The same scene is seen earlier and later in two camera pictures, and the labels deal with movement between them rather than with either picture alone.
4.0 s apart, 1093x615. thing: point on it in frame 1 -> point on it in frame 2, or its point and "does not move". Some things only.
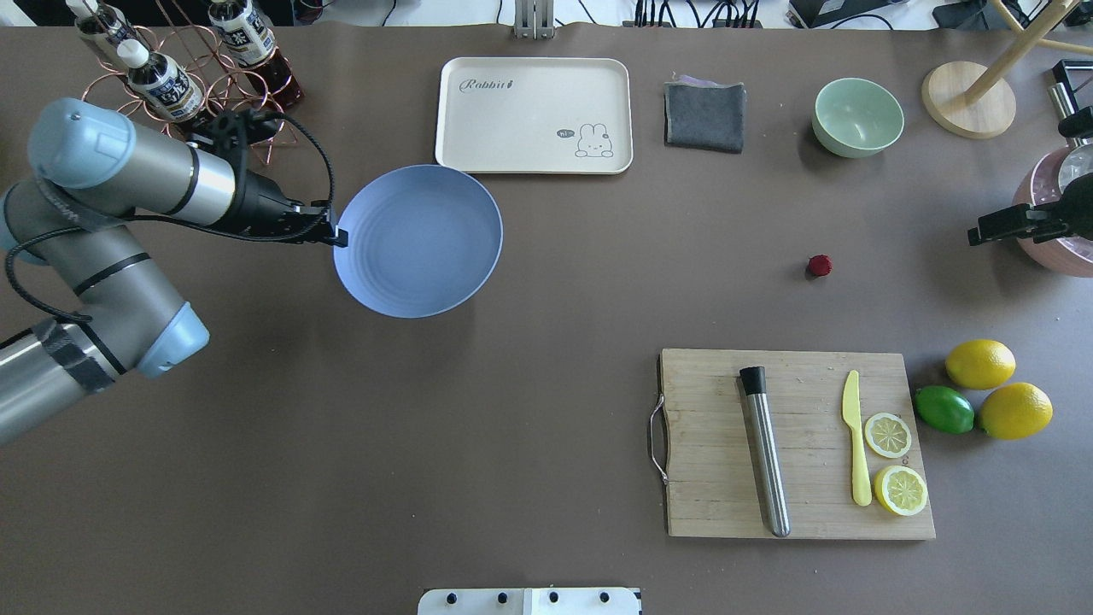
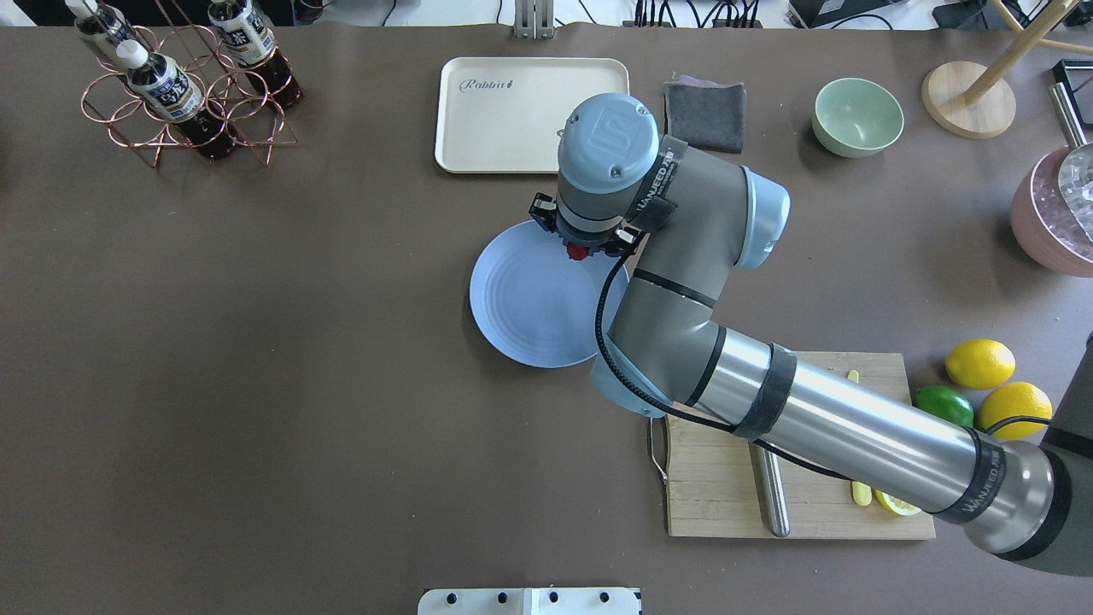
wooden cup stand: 975,101 does not move
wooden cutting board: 791,444 does not move
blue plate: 423,241 -> 534,305
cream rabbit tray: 534,115 does not move
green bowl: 856,118 does not move
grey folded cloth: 704,114 does not move
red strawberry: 820,265 -> 576,252
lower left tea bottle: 244,36 does not move
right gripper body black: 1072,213 -> 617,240
